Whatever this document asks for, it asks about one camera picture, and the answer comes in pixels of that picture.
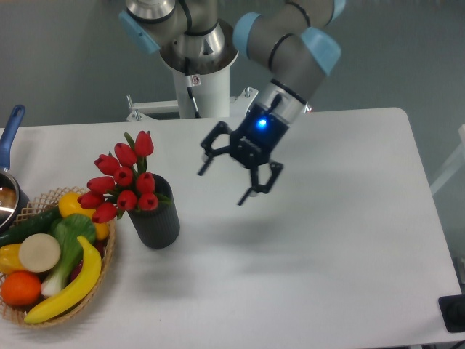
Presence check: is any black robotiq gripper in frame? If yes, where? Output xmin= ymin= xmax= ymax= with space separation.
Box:
xmin=197 ymin=103 xmax=291 ymax=207

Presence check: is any red tulip bouquet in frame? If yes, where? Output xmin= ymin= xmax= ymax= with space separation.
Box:
xmin=77 ymin=131 xmax=171 ymax=223

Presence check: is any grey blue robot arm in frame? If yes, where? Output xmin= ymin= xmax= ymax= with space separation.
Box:
xmin=118 ymin=1 xmax=345 ymax=196

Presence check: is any dark grey ribbed vase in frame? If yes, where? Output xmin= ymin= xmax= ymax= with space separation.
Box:
xmin=128 ymin=174 xmax=180 ymax=249

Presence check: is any middle table clamp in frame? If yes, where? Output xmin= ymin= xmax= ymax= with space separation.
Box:
xmin=230 ymin=87 xmax=259 ymax=117

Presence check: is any table clamp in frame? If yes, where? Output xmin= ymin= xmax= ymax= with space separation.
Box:
xmin=126 ymin=95 xmax=179 ymax=121
xmin=230 ymin=87 xmax=259 ymax=117

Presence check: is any left table clamp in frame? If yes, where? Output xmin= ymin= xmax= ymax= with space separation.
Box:
xmin=126 ymin=95 xmax=179 ymax=121

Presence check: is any red fruit in basket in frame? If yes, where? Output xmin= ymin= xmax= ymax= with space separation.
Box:
xmin=69 ymin=241 xmax=106 ymax=282

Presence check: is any yellow lemon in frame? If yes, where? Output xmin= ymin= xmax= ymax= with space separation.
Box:
xmin=58 ymin=192 xmax=110 ymax=241

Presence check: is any green bok choy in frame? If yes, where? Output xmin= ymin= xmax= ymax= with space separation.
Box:
xmin=41 ymin=214 xmax=96 ymax=298

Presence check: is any yellow banana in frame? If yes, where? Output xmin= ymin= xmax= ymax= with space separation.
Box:
xmin=24 ymin=236 xmax=102 ymax=324

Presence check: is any woven wicker basket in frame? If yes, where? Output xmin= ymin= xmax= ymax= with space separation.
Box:
xmin=1 ymin=187 xmax=116 ymax=329

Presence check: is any green cucumber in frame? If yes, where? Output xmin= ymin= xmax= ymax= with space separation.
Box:
xmin=1 ymin=206 xmax=62 ymax=247

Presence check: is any beige round disc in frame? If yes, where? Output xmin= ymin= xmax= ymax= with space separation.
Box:
xmin=18 ymin=233 xmax=61 ymax=273

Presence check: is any black device at edge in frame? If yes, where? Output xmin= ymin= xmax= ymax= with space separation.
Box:
xmin=438 ymin=294 xmax=465 ymax=333

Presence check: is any yellow bell pepper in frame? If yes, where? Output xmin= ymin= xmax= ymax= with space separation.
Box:
xmin=0 ymin=244 xmax=26 ymax=275

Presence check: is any orange fruit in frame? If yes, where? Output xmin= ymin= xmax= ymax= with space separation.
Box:
xmin=1 ymin=271 xmax=41 ymax=306

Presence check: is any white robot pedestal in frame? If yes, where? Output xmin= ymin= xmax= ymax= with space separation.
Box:
xmin=160 ymin=19 xmax=238 ymax=119

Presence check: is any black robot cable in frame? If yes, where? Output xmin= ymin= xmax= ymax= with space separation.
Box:
xmin=183 ymin=57 xmax=202 ymax=119

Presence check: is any white frame at right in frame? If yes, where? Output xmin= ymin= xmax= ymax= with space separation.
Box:
xmin=429 ymin=124 xmax=464 ymax=196

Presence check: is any blue handled saucepan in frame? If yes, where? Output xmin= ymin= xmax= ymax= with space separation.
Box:
xmin=1 ymin=105 xmax=29 ymax=233

